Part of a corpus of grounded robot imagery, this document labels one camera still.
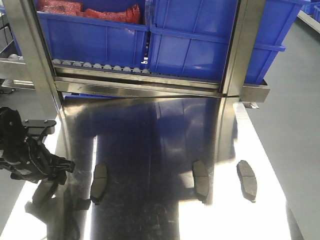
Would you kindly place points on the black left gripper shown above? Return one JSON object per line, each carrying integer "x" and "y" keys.
{"x": 23, "y": 153}

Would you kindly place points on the dark brake pad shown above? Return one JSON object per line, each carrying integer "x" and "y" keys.
{"x": 248, "y": 181}
{"x": 201, "y": 180}
{"x": 99, "y": 184}

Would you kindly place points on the blue plastic bin left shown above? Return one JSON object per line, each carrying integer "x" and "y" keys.
{"x": 83, "y": 39}

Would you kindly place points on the blue plastic bin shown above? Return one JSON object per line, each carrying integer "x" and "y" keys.
{"x": 190, "y": 38}
{"x": 83, "y": 39}

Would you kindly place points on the blue plastic bin right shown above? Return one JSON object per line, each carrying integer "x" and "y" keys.
{"x": 190, "y": 38}

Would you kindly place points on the stainless steel rack frame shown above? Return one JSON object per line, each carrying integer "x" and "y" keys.
{"x": 50, "y": 80}

